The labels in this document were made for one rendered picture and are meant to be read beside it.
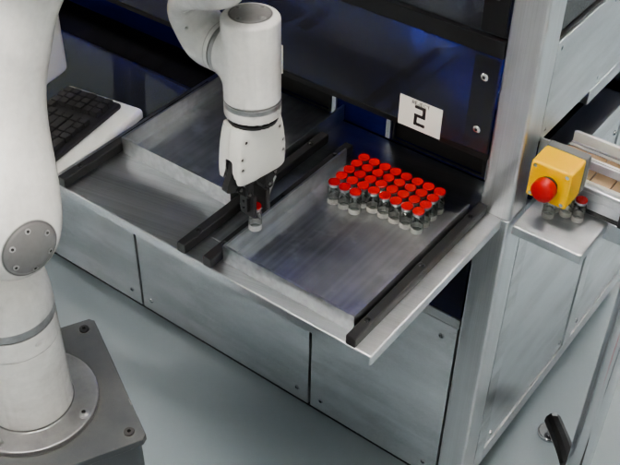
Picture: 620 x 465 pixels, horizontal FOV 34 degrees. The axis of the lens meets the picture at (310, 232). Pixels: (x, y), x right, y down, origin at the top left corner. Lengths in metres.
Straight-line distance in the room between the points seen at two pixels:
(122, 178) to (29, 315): 0.58
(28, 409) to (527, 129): 0.87
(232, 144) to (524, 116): 0.47
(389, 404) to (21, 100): 1.33
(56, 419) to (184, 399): 1.16
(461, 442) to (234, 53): 1.11
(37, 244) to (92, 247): 1.56
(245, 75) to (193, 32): 0.10
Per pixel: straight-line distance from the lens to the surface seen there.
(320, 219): 1.72
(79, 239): 2.76
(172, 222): 1.73
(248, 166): 1.48
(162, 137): 1.92
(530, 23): 1.56
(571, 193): 1.67
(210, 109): 1.99
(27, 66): 1.14
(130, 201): 1.78
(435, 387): 2.13
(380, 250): 1.67
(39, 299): 1.31
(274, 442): 2.50
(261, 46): 1.38
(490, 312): 1.90
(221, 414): 2.56
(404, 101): 1.74
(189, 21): 1.43
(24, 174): 1.16
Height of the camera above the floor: 1.99
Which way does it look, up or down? 41 degrees down
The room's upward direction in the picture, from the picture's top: 1 degrees clockwise
